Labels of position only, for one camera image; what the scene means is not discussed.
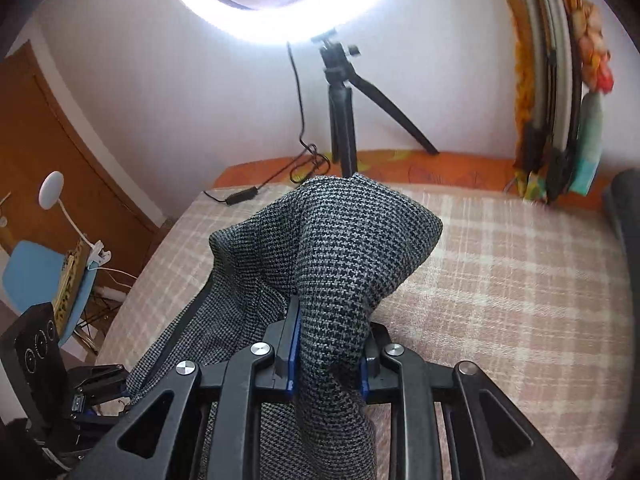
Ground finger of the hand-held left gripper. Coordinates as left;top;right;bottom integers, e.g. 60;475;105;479
70;364;130;391
75;390;132;417

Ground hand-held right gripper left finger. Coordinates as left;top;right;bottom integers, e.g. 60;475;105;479
65;296;301;480

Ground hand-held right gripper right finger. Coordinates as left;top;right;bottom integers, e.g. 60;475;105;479
357;322;581;480

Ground grey houndstooth pants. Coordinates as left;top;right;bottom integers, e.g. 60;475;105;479
125;172;443;480

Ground dark grey folded pants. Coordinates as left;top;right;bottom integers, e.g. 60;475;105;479
602;170;632;261

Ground yellow patterned book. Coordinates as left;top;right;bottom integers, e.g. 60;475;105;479
52;237;92;336

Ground blue chair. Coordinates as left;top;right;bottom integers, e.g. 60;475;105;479
2;240;98;348

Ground pink checked blanket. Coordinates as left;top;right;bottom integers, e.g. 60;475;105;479
95;182;632;466

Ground white clamp lamp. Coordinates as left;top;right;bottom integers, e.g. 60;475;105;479
40;171;111;268

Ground orange bedsheet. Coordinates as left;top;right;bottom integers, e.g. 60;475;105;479
212;149;521;193

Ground wooden door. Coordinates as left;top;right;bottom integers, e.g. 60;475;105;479
0;40;168;311

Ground black mini tripod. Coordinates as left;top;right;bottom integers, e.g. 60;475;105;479
310;30;440;181

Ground silver folded stand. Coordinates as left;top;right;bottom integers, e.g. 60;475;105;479
515;0;581;201

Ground white cable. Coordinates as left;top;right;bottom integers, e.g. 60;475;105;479
92;266;140;307

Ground black ring light cable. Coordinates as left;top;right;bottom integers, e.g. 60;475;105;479
202;42;331;206

